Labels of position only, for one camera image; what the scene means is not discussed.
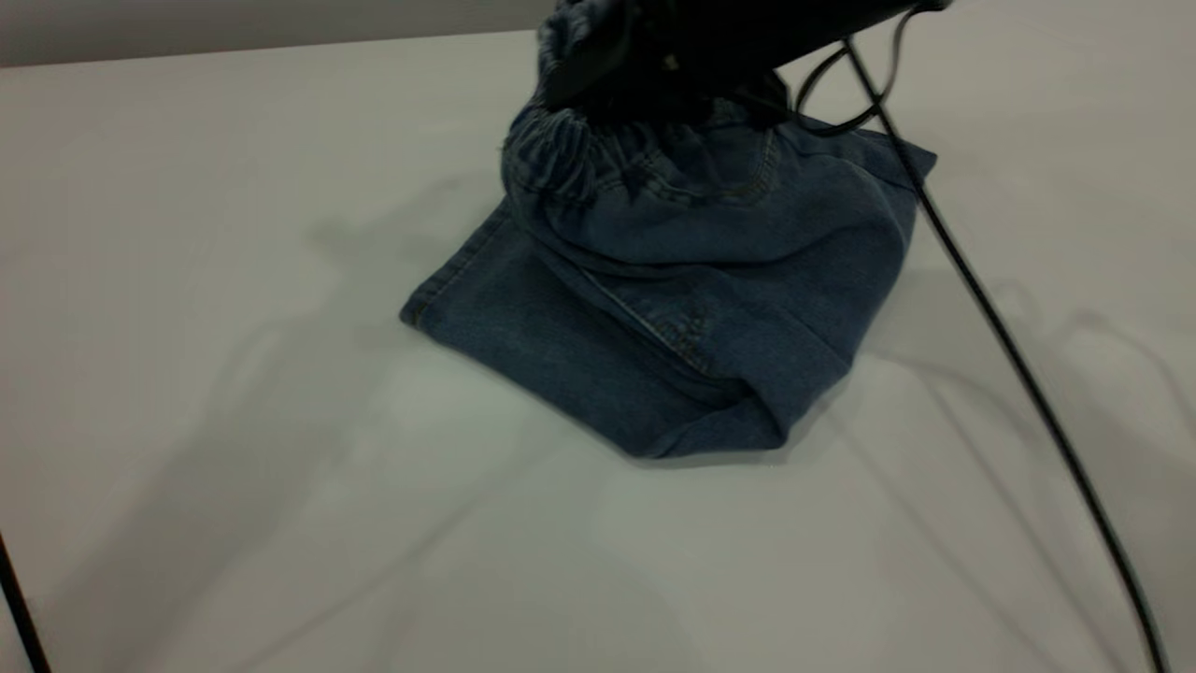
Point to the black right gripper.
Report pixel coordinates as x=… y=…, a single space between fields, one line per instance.
x=710 y=42

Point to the blue denim shorts with print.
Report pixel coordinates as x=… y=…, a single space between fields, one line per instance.
x=691 y=280

